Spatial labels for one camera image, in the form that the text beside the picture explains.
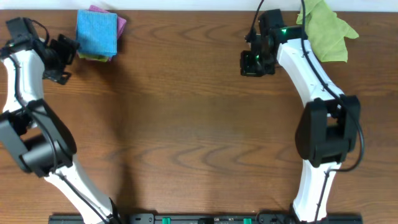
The blue microfiber cloth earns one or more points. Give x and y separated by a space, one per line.
97 33

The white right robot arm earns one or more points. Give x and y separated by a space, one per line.
329 126

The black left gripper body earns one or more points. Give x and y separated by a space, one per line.
62 58

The folded green cloth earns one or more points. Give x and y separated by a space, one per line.
81 55

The folded purple top cloth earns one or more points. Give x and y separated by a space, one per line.
121 22

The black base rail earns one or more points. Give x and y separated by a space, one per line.
264 218

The crumpled green cloth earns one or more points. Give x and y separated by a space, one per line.
326 32

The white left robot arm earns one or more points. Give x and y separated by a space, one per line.
35 137

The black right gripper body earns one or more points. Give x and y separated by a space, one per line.
256 65

